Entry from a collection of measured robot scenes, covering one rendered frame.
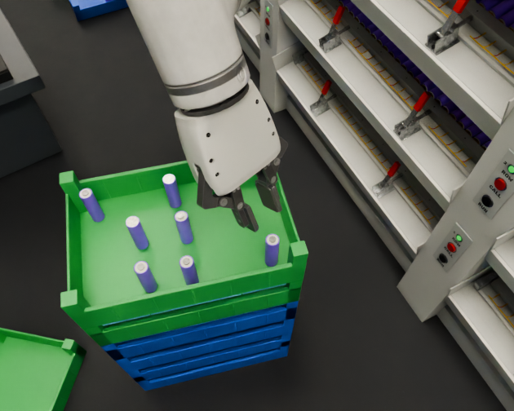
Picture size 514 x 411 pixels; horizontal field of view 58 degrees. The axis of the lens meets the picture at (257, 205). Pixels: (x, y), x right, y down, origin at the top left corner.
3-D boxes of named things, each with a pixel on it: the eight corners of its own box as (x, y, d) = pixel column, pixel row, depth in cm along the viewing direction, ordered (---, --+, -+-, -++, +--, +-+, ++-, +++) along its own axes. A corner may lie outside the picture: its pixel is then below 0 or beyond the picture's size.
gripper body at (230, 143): (226, 58, 51) (255, 141, 58) (152, 103, 48) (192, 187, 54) (269, 65, 46) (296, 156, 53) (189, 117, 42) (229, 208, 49)
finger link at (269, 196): (266, 150, 57) (280, 192, 61) (246, 164, 55) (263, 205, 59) (283, 156, 54) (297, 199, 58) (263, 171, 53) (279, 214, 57)
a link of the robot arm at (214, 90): (214, 41, 50) (223, 67, 52) (148, 80, 47) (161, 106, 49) (263, 47, 44) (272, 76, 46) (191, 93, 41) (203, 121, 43)
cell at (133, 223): (125, 217, 61) (135, 240, 67) (126, 228, 60) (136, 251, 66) (139, 214, 61) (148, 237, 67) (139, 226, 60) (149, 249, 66)
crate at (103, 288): (81, 330, 60) (59, 308, 53) (77, 203, 70) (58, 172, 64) (303, 280, 64) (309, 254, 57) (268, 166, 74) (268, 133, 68)
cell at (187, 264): (186, 289, 63) (179, 268, 57) (184, 276, 63) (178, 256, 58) (200, 286, 63) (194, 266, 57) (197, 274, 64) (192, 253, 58)
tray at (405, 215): (415, 262, 96) (419, 239, 84) (279, 81, 126) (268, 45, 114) (499, 212, 96) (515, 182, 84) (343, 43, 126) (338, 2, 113)
